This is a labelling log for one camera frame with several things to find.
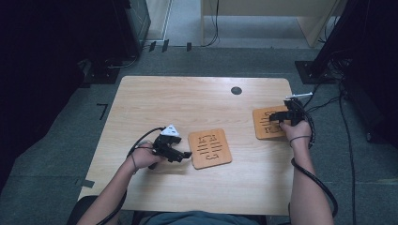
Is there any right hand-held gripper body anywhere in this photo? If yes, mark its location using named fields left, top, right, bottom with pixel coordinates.
left=283, top=91, right=314, bottom=128

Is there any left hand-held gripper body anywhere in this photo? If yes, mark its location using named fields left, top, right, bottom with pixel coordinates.
left=151, top=124, right=183, bottom=163

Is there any carved wooden coaster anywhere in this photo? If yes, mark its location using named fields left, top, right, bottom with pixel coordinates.
left=252, top=104, right=290, bottom=141
left=187, top=127, right=234, bottom=171

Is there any person's right hand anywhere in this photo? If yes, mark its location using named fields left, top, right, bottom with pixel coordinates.
left=279, top=119, right=314, bottom=146

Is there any person's left hand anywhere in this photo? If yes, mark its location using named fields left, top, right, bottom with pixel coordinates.
left=129, top=142, right=166, bottom=172

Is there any person's blue-grey clothing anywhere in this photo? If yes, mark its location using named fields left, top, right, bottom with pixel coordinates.
left=132, top=210, right=268, bottom=225

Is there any black angled floor tape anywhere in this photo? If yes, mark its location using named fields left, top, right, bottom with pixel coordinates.
left=96, top=102, right=109, bottom=122

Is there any grey floor tape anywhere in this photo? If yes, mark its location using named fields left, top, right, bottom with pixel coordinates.
left=74, top=178, right=96, bottom=189

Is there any black stand with curtain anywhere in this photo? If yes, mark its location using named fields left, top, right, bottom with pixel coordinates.
left=311, top=0, right=398, bottom=149

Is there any light wooden desk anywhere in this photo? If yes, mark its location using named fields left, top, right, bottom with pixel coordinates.
left=200, top=0, right=347, bottom=49

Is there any black chair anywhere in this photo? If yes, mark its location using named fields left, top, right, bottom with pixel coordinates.
left=66, top=194, right=99, bottom=225

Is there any dark glass-front cabinet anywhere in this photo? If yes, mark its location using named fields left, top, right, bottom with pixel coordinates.
left=124, top=0, right=152, bottom=59

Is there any black curtain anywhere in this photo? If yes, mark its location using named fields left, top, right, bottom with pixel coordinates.
left=0, top=0, right=134, bottom=191

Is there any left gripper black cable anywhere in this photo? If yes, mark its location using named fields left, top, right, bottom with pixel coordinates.
left=96, top=126, right=167, bottom=225

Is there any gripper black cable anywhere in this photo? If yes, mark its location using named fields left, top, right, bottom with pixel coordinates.
left=96, top=126, right=167, bottom=225
left=288, top=98, right=340, bottom=219

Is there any right wrist hair tie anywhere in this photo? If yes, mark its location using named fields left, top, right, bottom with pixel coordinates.
left=288, top=134, right=312, bottom=148

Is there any wrist hair tie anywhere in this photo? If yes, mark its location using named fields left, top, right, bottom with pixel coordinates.
left=288, top=134, right=312, bottom=148
left=129, top=153, right=139, bottom=173

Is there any left wrist hair tie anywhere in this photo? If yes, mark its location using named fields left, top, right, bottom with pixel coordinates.
left=129, top=153, right=139, bottom=173

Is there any black stand base plate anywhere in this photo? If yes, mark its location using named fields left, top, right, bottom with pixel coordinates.
left=81, top=58, right=122, bottom=85
left=294, top=60, right=343, bottom=85

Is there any long black floor cable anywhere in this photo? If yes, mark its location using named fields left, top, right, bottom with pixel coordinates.
left=337, top=81, right=359, bottom=225

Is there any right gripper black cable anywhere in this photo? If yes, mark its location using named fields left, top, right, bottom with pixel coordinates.
left=288, top=98, right=340, bottom=219

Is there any black hanging cable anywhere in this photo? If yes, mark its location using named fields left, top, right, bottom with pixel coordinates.
left=204, top=0, right=221, bottom=48

